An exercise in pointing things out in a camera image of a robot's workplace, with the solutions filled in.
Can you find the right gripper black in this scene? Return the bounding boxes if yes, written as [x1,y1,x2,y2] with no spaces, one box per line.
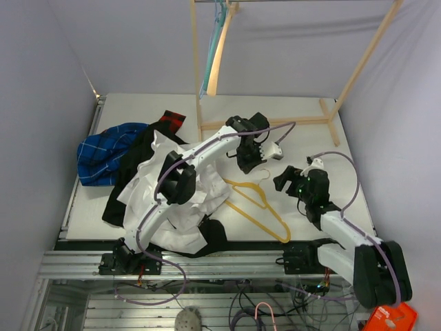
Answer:
[274,165,312,204]

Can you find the yellow plastic hanger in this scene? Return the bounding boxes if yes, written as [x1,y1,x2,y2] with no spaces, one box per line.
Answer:
[223,168,291,243]

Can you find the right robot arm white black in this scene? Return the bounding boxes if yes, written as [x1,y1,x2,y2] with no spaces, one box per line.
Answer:
[273,165,413,309]

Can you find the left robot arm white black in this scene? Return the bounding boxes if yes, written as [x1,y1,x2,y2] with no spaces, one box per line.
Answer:
[113,112,269,274]

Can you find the white shirt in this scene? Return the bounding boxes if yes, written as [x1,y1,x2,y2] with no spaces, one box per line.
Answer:
[116,126,240,257]

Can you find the blue plaid shirt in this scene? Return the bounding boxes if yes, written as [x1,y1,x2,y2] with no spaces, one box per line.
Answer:
[76,123,147,187]

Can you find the teal plastic hanger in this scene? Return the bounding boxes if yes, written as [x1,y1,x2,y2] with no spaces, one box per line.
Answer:
[198,1,227,99]

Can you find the light wooden hanger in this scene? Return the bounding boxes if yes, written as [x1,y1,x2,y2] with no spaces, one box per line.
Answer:
[206,1,239,97]

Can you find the wooden clothes rack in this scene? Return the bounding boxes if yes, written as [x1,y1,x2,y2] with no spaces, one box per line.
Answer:
[187,0,404,148]

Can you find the red black plaid garment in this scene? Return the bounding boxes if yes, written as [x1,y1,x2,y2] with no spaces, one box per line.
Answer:
[159,110,186,133]

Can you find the grey perforated shoe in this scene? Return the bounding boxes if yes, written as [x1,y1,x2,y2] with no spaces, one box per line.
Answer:
[174,307,203,331]

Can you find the orange box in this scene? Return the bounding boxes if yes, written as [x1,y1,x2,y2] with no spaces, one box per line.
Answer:
[363,302,418,331]

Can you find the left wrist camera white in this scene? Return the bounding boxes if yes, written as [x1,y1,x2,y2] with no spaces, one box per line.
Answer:
[259,141,284,161]

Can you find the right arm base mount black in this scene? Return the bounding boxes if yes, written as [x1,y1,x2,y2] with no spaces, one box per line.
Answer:
[275,241,325,275]

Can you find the pink cable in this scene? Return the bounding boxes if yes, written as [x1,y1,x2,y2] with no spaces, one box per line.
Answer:
[254,301,276,331]

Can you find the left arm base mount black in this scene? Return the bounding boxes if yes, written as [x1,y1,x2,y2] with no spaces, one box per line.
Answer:
[98,253,163,276]

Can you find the aluminium frame rail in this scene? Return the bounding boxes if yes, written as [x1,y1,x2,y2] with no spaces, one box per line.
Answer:
[37,250,400,279]

